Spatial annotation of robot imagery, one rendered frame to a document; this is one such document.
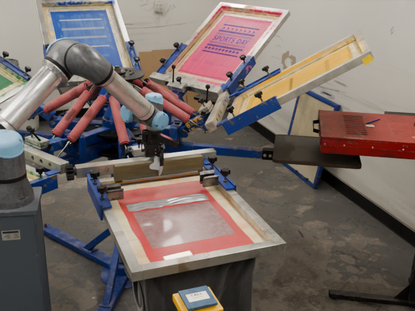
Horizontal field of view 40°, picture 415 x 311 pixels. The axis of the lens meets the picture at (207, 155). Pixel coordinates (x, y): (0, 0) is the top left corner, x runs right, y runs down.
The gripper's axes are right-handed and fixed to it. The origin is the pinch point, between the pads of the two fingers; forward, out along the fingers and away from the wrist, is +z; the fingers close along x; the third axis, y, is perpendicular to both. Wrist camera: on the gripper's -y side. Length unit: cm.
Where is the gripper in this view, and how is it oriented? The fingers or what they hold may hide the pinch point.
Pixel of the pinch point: (159, 170)
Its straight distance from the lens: 254.7
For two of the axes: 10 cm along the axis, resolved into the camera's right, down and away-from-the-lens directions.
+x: 3.6, 3.5, -8.6
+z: -0.2, 9.3, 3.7
